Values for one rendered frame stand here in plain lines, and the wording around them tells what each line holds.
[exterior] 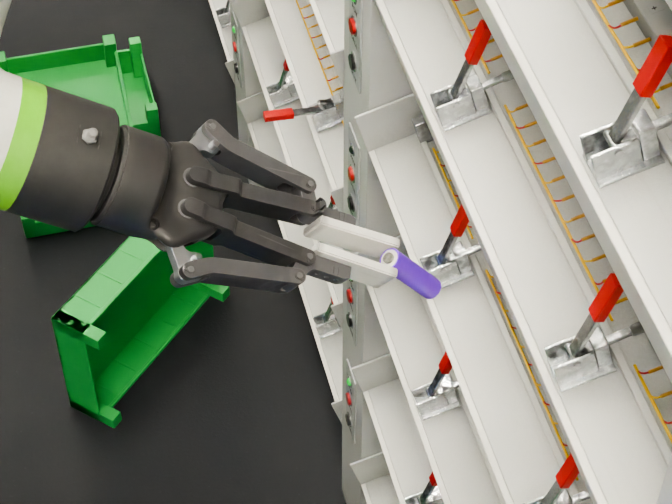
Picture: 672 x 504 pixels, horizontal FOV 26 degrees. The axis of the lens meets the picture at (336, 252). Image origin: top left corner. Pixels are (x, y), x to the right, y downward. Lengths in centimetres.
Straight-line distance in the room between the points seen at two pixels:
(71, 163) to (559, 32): 33
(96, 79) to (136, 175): 149
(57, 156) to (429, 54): 37
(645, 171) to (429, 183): 55
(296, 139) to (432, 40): 78
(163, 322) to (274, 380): 20
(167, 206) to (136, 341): 118
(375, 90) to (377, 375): 44
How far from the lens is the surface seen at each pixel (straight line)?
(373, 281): 112
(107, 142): 101
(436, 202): 136
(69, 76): 251
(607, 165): 85
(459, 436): 143
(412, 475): 164
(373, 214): 149
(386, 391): 171
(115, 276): 205
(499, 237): 108
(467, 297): 129
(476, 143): 115
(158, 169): 102
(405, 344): 151
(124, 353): 221
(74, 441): 213
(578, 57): 93
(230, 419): 212
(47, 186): 100
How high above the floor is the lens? 171
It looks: 47 degrees down
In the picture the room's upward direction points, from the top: straight up
